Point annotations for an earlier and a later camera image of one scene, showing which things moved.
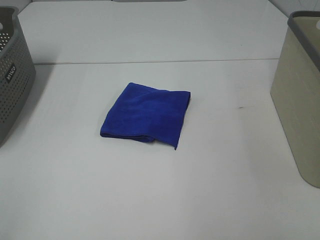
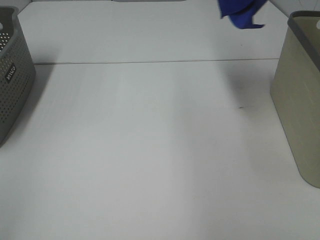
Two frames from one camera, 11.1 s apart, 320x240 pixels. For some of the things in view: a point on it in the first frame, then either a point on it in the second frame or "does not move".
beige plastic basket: [295, 91] does not move
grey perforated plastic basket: [17, 69] does not move
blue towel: [148, 113] → [241, 12]
